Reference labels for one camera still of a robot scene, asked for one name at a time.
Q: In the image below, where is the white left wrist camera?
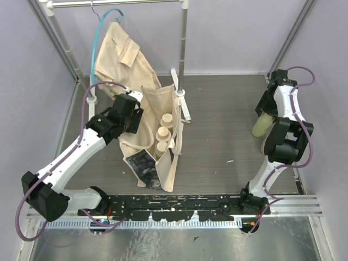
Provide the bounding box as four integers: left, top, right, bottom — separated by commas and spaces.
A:
125, 87, 144, 109

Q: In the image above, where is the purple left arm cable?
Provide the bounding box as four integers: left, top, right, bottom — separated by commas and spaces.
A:
16, 81, 131, 242

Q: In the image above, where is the white metal clothes rack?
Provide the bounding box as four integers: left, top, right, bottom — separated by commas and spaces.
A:
39, 0, 191, 121

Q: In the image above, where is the amber clear bottle white cap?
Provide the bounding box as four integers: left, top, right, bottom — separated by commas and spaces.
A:
260, 137, 267, 155

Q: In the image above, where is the aluminium frame rail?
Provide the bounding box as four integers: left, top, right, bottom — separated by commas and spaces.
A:
28, 195, 322, 233

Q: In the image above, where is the green bottle beige cap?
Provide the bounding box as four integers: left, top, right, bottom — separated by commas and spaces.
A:
154, 141, 167, 160

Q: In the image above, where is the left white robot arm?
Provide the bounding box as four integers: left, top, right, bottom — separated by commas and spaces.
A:
21, 91, 144, 222

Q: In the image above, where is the green flip-cap bottle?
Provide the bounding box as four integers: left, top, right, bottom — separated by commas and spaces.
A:
252, 113, 274, 137

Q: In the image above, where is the beige labelled bottle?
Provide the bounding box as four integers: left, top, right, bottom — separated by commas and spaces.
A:
160, 113, 173, 129

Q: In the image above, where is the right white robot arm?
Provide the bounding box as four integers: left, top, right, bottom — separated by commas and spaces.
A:
238, 69, 314, 214

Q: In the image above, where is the beige hanging shirt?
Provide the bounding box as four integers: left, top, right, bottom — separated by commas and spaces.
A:
92, 22, 161, 100

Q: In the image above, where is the teal clothes hanger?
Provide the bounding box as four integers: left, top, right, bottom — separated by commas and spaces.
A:
90, 8, 124, 84

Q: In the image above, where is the cream canvas tote bag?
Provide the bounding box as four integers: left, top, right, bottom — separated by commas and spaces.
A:
119, 85, 183, 192

